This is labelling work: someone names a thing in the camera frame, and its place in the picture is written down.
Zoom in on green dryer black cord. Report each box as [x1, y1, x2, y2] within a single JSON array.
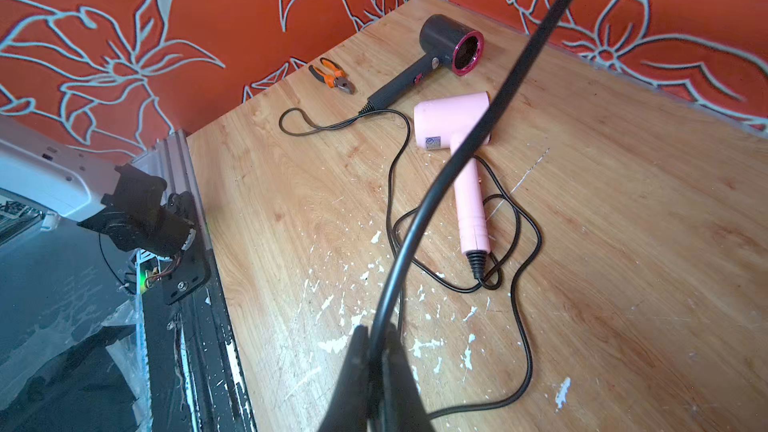
[[367, 0, 601, 367]]

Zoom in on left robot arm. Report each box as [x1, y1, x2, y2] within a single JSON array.
[[1, 116, 196, 257]]

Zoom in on black hair dryer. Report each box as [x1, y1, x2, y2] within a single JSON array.
[[360, 14, 485, 114]]

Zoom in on pink hair dryer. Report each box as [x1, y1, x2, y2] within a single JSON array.
[[413, 91, 493, 280]]

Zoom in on orange handled pliers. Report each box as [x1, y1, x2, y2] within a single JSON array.
[[308, 57, 356, 95]]

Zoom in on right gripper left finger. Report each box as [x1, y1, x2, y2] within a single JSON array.
[[318, 326, 370, 432]]

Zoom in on pink dryer black cord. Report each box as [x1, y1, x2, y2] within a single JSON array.
[[386, 107, 544, 421]]

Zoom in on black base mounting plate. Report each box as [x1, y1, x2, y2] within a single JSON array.
[[134, 239, 259, 432]]

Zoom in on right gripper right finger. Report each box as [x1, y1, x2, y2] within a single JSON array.
[[377, 324, 434, 432]]

